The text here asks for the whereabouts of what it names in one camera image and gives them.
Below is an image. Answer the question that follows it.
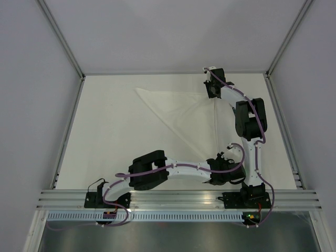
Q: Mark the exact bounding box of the white cloth napkin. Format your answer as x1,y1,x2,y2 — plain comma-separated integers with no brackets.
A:
135,88,217,160

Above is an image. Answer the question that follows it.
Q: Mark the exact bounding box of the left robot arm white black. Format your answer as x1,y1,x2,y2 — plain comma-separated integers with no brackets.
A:
94,149,246,208

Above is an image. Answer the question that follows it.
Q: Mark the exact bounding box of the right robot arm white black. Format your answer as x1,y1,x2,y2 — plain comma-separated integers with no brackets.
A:
203,67,271,207

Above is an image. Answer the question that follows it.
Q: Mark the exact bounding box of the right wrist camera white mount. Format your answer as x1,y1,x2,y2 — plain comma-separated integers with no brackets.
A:
202,66,216,80

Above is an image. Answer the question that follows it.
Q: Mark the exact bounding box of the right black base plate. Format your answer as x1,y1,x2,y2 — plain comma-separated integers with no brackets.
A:
217,192,271,209

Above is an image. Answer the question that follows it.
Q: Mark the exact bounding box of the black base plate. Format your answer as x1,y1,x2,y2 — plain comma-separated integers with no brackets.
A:
217,192,271,209
83,191,132,209

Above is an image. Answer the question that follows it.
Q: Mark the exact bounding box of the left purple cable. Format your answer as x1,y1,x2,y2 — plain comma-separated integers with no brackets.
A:
102,143,246,228

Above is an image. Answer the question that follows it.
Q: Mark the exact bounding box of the right aluminium frame post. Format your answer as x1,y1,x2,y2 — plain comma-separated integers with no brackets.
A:
264,0,314,78

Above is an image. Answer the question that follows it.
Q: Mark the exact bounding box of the aluminium frame post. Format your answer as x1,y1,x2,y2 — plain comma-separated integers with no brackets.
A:
36,0,85,80
264,0,314,78

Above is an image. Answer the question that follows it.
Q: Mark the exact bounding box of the back aluminium frame bar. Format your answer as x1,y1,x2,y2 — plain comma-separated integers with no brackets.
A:
83,69,267,76

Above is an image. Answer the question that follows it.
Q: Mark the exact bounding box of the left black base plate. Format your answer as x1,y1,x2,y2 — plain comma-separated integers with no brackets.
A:
83,191,132,209

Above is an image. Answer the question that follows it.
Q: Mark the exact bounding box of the front aluminium rail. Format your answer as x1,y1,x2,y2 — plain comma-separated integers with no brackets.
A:
36,190,322,212

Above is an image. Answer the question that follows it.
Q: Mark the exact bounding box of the white slotted cable duct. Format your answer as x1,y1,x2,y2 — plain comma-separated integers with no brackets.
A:
47,211,244,223

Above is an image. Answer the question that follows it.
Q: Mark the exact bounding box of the left aluminium frame post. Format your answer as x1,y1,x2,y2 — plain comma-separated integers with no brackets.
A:
36,0,85,80

